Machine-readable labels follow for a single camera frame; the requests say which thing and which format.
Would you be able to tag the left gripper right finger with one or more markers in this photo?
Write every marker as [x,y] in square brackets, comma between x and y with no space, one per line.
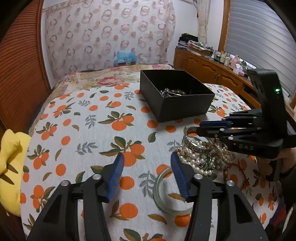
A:
[237,219]

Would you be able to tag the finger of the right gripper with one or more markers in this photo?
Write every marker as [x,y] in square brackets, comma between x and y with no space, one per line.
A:
[218,123]
[212,132]

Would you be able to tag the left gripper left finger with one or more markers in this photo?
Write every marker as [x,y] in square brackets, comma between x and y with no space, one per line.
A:
[59,218]

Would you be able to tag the black jewelry box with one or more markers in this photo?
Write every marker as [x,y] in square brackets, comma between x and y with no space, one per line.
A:
[188,96]

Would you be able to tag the pale jade bangle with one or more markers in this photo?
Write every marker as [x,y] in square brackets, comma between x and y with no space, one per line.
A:
[162,205]

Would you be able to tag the silver carved bangle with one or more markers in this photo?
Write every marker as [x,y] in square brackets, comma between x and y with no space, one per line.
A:
[197,145]

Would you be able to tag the person's right hand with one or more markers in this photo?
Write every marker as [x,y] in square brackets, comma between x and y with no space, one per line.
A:
[286,160]

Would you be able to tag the wooden sideboard cabinet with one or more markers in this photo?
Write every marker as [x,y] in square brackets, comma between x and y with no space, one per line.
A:
[211,72]

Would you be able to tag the pink tissue box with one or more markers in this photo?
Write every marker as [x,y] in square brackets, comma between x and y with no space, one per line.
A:
[238,69]

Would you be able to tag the cosmetic bottles group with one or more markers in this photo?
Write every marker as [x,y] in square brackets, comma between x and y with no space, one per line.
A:
[228,60]

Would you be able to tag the orange print tablecloth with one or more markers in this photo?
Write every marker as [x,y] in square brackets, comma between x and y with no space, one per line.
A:
[81,132]

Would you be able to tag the stack of folded clothes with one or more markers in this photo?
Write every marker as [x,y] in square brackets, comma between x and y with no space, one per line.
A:
[191,44]

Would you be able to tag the yellow plush toy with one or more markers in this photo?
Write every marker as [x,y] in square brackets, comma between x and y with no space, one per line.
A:
[14,148]

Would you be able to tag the grey window blind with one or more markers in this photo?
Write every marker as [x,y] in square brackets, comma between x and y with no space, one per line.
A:
[258,36]

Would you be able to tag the blue wrapped box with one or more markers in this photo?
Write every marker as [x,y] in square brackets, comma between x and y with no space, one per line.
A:
[125,58]

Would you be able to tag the beige tied curtain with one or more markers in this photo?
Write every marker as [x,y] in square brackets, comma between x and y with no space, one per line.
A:
[203,7]

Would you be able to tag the floral bedspread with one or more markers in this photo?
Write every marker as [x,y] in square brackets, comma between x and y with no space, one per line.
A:
[118,75]

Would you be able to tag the wooden louvered wardrobe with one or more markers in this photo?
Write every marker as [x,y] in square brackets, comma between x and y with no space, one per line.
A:
[24,82]

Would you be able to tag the pink circle pattern curtain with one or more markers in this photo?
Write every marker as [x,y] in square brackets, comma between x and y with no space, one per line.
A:
[88,35]

